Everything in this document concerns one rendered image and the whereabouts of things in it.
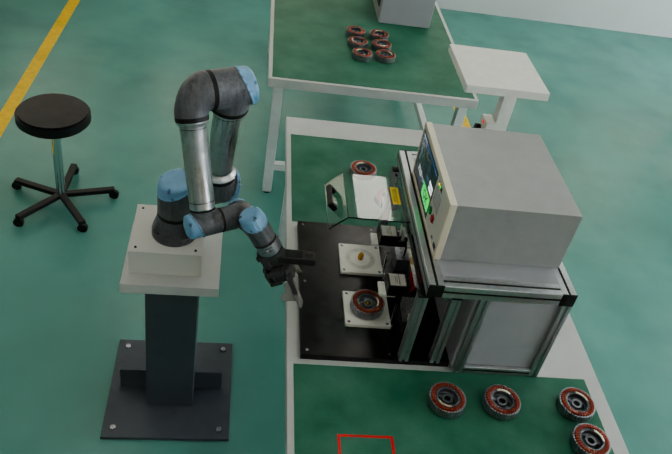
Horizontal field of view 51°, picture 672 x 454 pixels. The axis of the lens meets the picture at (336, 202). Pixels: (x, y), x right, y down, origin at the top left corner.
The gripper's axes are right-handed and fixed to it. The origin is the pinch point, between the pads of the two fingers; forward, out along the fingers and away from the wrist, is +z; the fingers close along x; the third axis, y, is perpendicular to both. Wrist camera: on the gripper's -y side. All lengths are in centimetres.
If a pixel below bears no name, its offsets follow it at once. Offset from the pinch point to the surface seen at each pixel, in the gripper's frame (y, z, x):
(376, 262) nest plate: -20.6, 19.2, -22.8
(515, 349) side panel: -57, 32, 21
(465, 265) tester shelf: -52, -1, 12
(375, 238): -23.8, 9.7, -24.3
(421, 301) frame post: -36.6, 0.2, 19.6
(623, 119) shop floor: -187, 206, -294
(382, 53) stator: -39, 31, -196
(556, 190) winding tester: -84, -6, -1
